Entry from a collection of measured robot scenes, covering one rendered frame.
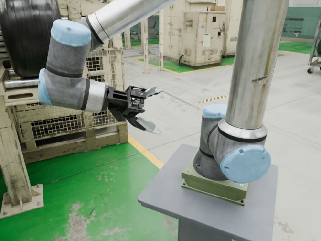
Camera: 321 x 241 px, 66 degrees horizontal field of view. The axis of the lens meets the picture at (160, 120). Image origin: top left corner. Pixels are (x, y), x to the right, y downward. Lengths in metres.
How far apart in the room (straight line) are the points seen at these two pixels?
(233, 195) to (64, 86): 0.72
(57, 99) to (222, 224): 0.68
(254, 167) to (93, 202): 1.39
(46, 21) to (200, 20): 4.72
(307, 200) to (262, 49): 1.65
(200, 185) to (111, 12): 0.71
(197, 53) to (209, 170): 5.08
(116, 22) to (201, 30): 5.23
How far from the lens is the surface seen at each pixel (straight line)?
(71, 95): 0.68
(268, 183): 1.20
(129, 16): 0.76
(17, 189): 2.03
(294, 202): 2.14
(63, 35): 0.65
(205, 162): 1.01
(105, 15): 0.77
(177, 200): 1.03
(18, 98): 1.63
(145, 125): 0.76
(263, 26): 0.70
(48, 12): 1.49
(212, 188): 1.04
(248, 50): 0.71
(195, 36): 5.89
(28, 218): 2.00
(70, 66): 0.66
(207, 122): 0.94
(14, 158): 1.90
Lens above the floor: 1.29
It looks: 24 degrees down
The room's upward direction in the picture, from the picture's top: straight up
